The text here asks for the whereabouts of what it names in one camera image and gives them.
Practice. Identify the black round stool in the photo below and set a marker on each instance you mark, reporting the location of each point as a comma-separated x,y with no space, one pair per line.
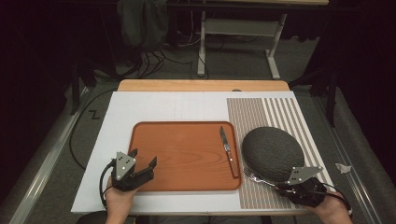
90,218

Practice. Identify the person's right hand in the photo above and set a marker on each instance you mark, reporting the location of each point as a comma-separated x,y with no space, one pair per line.
333,211

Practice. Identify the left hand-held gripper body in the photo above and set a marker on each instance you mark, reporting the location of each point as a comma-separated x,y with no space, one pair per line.
124,168

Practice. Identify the aluminium floor rail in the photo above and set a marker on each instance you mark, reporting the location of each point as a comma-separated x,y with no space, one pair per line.
355,183
46,161

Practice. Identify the white metal desk frame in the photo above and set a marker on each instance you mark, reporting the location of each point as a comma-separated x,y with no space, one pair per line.
239,27

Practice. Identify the dark hanging cloth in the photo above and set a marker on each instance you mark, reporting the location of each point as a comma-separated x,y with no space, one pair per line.
143,21

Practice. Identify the person's left hand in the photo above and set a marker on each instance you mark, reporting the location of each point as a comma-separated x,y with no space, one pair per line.
120,200

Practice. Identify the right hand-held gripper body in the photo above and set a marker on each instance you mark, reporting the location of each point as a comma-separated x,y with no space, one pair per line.
306,193

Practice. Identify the crumpled white paper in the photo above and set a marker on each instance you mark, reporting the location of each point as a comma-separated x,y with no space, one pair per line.
342,168

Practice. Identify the silver fork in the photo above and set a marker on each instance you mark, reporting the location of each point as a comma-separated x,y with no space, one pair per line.
258,179

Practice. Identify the grey striped placemat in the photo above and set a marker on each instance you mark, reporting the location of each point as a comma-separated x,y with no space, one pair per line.
249,109

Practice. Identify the brown wooden tray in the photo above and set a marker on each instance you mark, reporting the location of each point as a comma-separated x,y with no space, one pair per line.
186,155

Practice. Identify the black textured slate plate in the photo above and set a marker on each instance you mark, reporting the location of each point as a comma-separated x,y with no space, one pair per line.
271,152

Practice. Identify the black metal stand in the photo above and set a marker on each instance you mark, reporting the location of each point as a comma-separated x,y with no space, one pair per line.
74,93
331,102

